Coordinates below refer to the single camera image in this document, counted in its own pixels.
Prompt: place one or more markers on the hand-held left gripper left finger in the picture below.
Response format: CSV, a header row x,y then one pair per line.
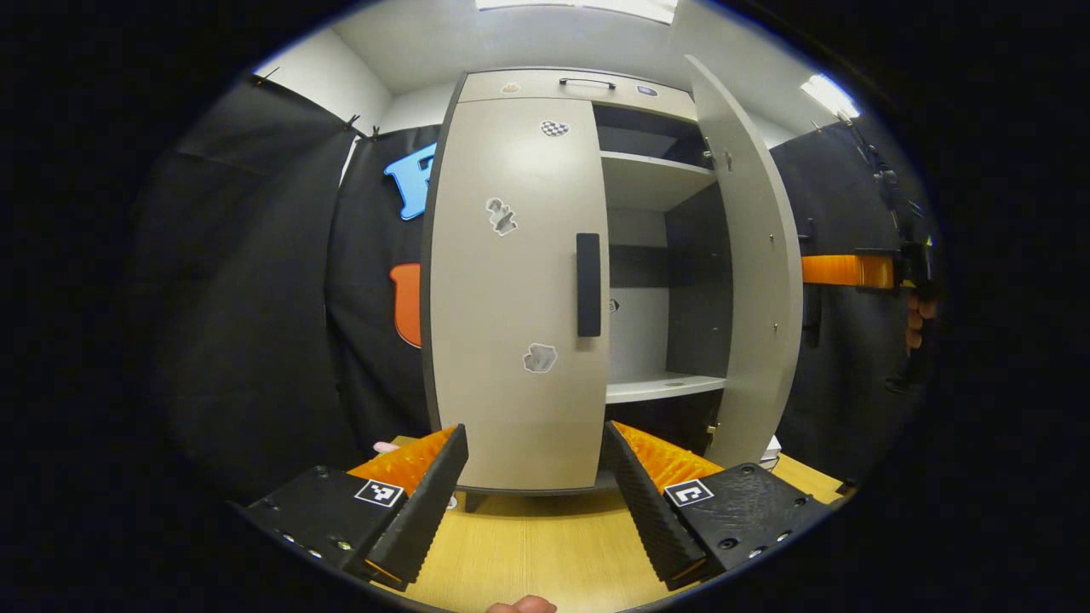
x,y
426,511

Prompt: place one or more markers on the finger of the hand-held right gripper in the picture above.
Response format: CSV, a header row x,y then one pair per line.
x,y
843,271

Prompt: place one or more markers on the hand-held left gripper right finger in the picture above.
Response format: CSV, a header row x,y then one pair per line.
x,y
647,502

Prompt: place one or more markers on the shoe cabinet door grey stickers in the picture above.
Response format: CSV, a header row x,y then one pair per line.
x,y
754,298

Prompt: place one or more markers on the grey double-door shoe cabinet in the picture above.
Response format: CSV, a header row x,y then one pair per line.
x,y
694,298

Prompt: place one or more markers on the shoe cabinet door checkered sticker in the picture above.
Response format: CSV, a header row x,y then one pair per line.
x,y
511,298

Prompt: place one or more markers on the grey cabinet shelf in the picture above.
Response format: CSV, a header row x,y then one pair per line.
x,y
660,387
647,179

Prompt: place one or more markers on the metal door hinge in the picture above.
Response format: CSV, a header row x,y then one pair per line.
x,y
709,156

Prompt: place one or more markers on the pink and green small toy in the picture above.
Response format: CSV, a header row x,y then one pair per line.
x,y
386,446

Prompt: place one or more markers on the small white box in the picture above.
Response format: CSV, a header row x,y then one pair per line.
x,y
771,451

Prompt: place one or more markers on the small ceiling light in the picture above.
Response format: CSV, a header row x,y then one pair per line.
x,y
830,94

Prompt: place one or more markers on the long ceiling light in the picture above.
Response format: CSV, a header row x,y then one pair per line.
x,y
588,7

